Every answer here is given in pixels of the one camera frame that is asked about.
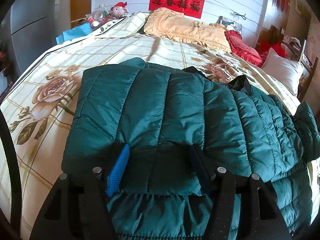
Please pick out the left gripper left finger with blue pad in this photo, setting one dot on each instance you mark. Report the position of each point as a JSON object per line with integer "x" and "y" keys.
{"x": 75, "y": 207}

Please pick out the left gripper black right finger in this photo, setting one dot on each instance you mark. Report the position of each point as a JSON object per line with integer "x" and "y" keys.
{"x": 243, "y": 207}

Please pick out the dark green quilted jacket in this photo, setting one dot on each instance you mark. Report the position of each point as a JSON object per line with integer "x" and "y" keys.
{"x": 156, "y": 110}

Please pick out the floral cream bed quilt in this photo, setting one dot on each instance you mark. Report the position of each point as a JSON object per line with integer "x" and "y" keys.
{"x": 40, "y": 108}

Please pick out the white pillow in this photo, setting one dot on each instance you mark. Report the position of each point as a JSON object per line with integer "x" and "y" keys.
{"x": 286, "y": 71}

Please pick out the wooden chair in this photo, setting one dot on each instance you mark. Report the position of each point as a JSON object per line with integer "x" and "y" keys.
{"x": 292, "y": 49}

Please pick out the red frilled cushion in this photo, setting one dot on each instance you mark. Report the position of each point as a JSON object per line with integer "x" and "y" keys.
{"x": 241, "y": 49}

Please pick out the blue paper bag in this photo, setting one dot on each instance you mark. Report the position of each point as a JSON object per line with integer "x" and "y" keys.
{"x": 76, "y": 32}

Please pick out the framed photo at headboard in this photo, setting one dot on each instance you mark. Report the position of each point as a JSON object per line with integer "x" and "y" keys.
{"x": 230, "y": 24}

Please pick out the grey refrigerator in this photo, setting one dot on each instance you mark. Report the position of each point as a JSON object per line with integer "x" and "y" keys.
{"x": 25, "y": 34}

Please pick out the yellow frilled pillow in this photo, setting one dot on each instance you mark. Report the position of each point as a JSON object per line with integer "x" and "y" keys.
{"x": 173, "y": 25}

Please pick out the plush toy with red hat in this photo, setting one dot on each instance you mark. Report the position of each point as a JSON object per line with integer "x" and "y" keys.
{"x": 119, "y": 10}

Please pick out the red banner with characters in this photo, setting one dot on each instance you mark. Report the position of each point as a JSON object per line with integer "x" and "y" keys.
{"x": 192, "y": 8}

